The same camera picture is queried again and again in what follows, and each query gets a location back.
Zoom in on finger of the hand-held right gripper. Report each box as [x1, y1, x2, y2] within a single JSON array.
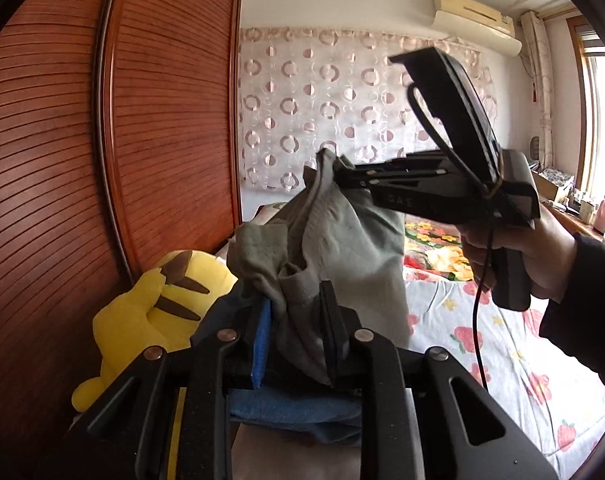
[[353, 152, 452, 175], [332, 167, 450, 196]]

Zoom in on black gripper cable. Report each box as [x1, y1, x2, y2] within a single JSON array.
[[406, 82, 504, 392]]

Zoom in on folded blue jeans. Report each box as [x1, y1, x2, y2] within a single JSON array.
[[190, 287, 364, 448]]

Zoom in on wooden cabinet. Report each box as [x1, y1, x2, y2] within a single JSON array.
[[527, 160, 605, 251]]

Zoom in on air conditioner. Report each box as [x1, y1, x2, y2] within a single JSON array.
[[432, 0, 524, 57]]

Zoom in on grey-green pants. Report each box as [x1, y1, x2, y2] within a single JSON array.
[[227, 149, 411, 387]]

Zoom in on person's right forearm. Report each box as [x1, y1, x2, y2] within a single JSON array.
[[537, 232, 605, 397]]

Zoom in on window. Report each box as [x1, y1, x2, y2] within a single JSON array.
[[565, 10, 605, 243]]

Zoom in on circle-patterned sheer curtain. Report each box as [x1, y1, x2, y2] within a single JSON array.
[[238, 27, 499, 195]]

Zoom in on person's right hand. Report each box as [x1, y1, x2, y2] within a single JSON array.
[[459, 205, 579, 306]]

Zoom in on wooden slatted wardrobe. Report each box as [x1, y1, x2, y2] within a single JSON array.
[[0, 0, 246, 480]]

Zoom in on yellow plush toy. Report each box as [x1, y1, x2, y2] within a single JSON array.
[[71, 249, 239, 480]]

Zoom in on floral bed blanket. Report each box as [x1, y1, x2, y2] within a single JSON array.
[[232, 200, 605, 480]]

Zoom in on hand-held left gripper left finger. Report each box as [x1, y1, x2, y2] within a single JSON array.
[[70, 300, 274, 480]]

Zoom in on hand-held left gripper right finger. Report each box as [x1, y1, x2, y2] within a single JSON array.
[[318, 280, 559, 480]]

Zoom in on beige window curtain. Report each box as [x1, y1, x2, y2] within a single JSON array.
[[519, 10, 559, 171]]

